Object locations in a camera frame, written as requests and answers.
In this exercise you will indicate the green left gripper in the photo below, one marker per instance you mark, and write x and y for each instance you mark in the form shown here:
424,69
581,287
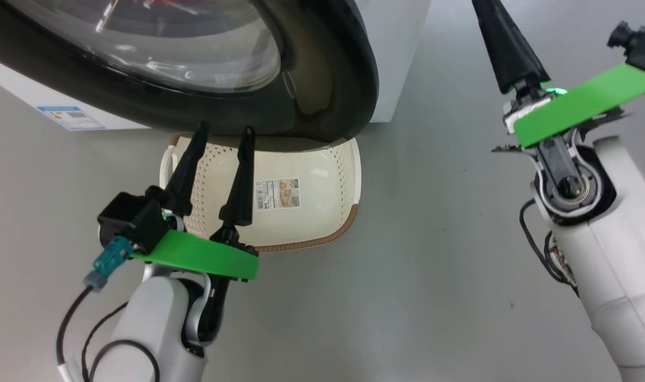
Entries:
206,257

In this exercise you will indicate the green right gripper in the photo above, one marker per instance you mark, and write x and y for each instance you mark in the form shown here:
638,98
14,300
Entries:
582,106

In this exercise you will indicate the black round glass washer door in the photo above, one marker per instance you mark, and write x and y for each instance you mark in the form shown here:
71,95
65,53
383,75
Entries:
322,63

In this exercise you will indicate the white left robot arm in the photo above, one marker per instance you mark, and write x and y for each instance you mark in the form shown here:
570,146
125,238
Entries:
153,323

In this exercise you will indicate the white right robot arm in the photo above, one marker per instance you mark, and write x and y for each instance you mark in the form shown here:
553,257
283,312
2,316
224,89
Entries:
619,254

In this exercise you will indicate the printed basket label sticker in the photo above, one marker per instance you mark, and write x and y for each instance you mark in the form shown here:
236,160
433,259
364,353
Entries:
278,193

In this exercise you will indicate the cream laundry basket brown rim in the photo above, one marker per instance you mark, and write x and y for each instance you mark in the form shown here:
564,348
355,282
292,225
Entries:
322,191

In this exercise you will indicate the white front-load washing machine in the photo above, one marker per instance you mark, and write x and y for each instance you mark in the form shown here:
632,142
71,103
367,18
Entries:
397,58

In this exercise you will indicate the blue energy label sticker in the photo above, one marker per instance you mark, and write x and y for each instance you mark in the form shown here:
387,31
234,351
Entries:
70,118

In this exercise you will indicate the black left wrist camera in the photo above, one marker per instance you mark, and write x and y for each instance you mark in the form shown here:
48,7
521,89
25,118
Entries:
131,220

